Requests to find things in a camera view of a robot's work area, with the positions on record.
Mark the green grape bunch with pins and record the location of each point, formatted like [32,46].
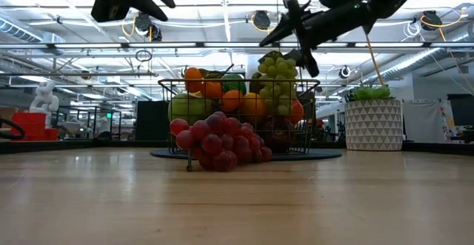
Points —
[277,74]

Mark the white robot figure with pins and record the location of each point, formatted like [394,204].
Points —
[44,97]

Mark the light green apple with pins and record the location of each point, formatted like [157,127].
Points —
[189,108]

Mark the silver ventilation duct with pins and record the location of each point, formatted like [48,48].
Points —
[418,63]

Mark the black monitor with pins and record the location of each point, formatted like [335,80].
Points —
[463,110]

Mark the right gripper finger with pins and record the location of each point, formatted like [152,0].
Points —
[307,58]
[283,28]

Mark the green lime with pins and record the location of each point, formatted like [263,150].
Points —
[234,84]

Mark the red grape bunch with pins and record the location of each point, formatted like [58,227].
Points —
[218,141]

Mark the red storage bins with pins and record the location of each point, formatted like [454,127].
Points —
[31,126]

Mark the tangerine cluster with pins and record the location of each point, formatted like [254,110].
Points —
[192,80]

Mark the white column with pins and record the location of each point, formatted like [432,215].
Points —
[252,65]

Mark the long ceiling light bar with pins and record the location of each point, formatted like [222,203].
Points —
[185,45]

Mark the white hanging cloth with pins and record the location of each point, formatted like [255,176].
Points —
[426,121]

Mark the yellow banana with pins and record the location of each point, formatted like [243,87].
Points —
[197,94]

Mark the black panel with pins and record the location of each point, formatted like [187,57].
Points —
[148,121]

